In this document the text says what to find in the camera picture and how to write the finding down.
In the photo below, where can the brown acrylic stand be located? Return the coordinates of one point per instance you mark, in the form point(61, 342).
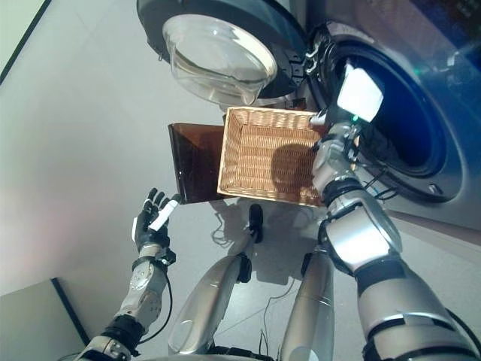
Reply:
point(191, 161)

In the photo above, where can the silver right robot leg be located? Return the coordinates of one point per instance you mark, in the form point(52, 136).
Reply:
point(312, 308)

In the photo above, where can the rectangular wicker laundry basket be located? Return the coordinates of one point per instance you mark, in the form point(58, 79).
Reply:
point(263, 158)

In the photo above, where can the grey washing machine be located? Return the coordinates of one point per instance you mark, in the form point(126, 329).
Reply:
point(432, 113)

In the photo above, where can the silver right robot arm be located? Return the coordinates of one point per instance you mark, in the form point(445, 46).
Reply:
point(360, 244)

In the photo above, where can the silver robot leg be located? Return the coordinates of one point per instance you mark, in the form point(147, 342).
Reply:
point(214, 293)
point(312, 308)

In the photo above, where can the silver left robot leg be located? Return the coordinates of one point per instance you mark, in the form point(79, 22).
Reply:
point(214, 293)

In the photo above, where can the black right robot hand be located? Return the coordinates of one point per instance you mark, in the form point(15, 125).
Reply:
point(357, 94)

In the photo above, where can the round glass washing machine door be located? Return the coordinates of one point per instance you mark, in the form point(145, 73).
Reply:
point(218, 56)

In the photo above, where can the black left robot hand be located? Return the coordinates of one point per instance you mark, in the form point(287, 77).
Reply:
point(150, 229)

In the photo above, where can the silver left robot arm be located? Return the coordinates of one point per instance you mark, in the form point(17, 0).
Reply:
point(143, 297)

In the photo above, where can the white box with dark edge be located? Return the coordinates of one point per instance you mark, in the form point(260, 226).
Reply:
point(37, 319)

